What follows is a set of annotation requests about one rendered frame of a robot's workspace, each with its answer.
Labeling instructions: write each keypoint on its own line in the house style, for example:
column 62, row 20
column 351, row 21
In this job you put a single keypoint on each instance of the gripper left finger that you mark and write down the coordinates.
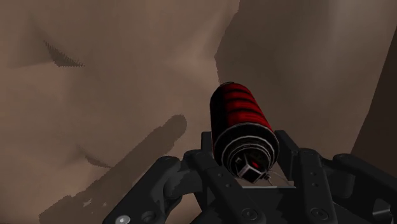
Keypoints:
column 173, row 183

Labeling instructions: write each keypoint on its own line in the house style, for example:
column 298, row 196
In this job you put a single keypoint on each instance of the brown sofa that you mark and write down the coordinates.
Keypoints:
column 108, row 93

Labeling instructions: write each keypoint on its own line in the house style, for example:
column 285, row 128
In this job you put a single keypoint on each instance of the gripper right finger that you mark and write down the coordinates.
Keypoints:
column 310, row 173

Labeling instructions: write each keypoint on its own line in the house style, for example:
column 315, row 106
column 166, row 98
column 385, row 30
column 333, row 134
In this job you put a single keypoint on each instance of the red black striped cylinder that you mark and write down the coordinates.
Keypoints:
column 240, row 124

